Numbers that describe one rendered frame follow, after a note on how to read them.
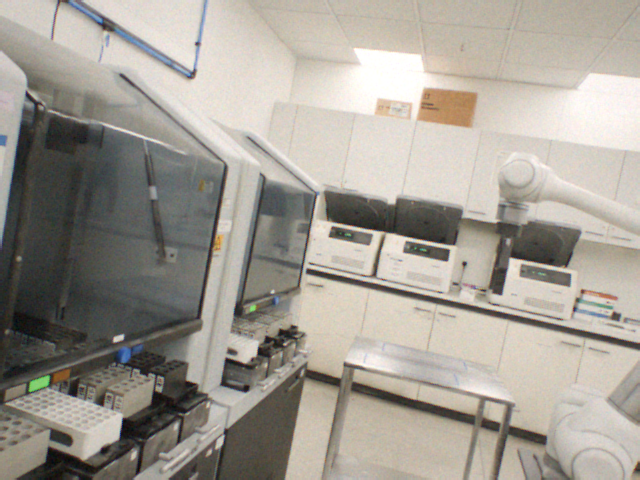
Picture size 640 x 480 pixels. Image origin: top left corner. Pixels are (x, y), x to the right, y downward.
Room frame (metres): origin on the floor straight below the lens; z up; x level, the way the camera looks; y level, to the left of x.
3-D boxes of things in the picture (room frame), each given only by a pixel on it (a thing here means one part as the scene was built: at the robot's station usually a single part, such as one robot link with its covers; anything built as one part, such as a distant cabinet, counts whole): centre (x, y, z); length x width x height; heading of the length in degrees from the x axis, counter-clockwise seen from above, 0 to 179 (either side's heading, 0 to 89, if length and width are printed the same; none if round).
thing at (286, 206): (1.88, 0.37, 1.28); 0.61 x 0.51 x 0.63; 165
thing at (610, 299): (3.82, -2.19, 1.10); 0.24 x 0.13 x 0.10; 74
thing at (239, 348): (1.62, 0.29, 0.83); 0.30 x 0.10 x 0.06; 75
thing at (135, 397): (1.06, 0.33, 0.85); 0.12 x 0.02 x 0.06; 166
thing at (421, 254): (4.03, -0.81, 1.24); 0.62 x 0.56 x 0.69; 166
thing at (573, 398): (1.42, -0.85, 0.87); 0.18 x 0.16 x 0.22; 159
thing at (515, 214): (1.51, -0.55, 1.43); 0.09 x 0.09 x 0.06
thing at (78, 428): (0.94, 0.47, 0.83); 0.30 x 0.10 x 0.06; 75
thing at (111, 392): (1.07, 0.36, 0.85); 0.12 x 0.02 x 0.06; 165
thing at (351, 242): (4.17, -0.25, 1.22); 0.62 x 0.56 x 0.64; 164
